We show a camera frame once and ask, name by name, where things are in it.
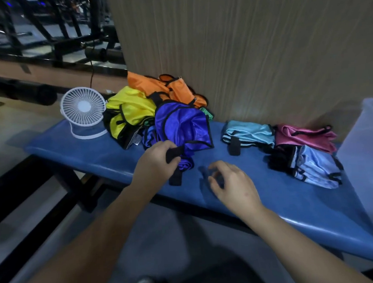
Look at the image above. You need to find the folded pink vest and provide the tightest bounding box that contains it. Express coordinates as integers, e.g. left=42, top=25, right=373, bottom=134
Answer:
left=274, top=120, right=339, bottom=158

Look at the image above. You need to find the royal blue vest black trim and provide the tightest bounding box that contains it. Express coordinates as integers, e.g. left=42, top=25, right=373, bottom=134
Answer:
left=139, top=98, right=217, bottom=188

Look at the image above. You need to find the person's right forearm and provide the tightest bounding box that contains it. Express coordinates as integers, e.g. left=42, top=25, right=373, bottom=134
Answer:
left=242, top=197, right=373, bottom=283

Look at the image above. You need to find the yellow vest black trim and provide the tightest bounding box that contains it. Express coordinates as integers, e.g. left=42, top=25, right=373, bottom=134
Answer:
left=101, top=84, right=159, bottom=151

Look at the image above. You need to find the person's left hand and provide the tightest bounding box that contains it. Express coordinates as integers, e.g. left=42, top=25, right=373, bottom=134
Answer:
left=128, top=140, right=184, bottom=200

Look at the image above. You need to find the folded pale blue vest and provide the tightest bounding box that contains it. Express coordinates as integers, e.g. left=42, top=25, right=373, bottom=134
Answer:
left=267, top=142, right=345, bottom=194

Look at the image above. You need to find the black gym machine frame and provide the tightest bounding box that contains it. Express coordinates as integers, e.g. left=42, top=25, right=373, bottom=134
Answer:
left=0, top=0, right=128, bottom=87

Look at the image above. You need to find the translucent plastic bag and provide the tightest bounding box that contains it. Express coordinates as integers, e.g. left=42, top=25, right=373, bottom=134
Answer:
left=333, top=97, right=373, bottom=250

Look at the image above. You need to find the folded turquoise vest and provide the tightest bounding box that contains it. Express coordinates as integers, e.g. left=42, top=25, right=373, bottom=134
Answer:
left=220, top=117, right=276, bottom=157

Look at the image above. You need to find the white desk fan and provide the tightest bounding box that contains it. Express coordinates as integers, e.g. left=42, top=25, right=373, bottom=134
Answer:
left=59, top=85, right=110, bottom=141

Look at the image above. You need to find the person's left forearm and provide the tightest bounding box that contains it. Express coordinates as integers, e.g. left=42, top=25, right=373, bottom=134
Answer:
left=0, top=183, right=156, bottom=283

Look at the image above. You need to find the short black foam roller pad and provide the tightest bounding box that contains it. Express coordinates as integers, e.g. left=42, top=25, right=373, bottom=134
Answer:
left=84, top=44, right=126, bottom=67

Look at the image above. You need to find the blue padded bench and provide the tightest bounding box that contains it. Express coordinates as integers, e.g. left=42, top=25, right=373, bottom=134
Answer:
left=23, top=97, right=373, bottom=283

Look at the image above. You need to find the person's right hand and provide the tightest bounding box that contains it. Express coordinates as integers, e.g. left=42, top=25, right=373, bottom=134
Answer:
left=206, top=158, right=265, bottom=223

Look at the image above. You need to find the long black foam roller pad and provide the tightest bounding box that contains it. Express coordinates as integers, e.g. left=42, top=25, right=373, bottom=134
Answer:
left=0, top=69, right=58, bottom=109

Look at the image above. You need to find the orange vest black trim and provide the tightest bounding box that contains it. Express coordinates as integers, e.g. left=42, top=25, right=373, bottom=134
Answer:
left=127, top=66, right=208, bottom=114

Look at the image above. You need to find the black fan cable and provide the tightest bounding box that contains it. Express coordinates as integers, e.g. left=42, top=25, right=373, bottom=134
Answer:
left=86, top=41, right=98, bottom=88

